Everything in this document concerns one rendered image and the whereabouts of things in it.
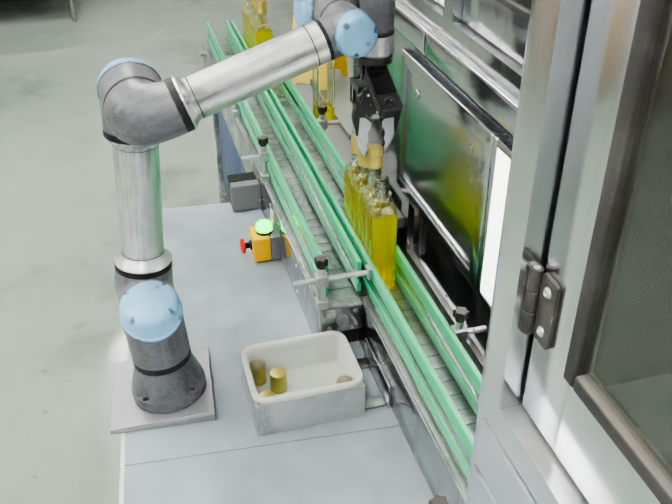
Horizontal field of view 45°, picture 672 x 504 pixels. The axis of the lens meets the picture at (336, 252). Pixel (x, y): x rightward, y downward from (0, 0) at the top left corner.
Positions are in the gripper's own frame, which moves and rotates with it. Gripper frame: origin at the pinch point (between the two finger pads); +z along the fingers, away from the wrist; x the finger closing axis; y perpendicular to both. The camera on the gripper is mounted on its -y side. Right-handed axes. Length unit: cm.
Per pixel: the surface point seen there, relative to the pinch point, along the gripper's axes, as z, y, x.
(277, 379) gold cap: 37, -23, 27
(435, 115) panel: -6.7, -0.6, -12.7
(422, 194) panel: 14.2, 3.6, -12.7
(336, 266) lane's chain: 29.6, 2.7, 7.6
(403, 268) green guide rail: 22.9, -11.3, -3.4
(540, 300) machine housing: -37, -101, 20
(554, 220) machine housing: -44, -101, 19
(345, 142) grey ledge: 30, 66, -12
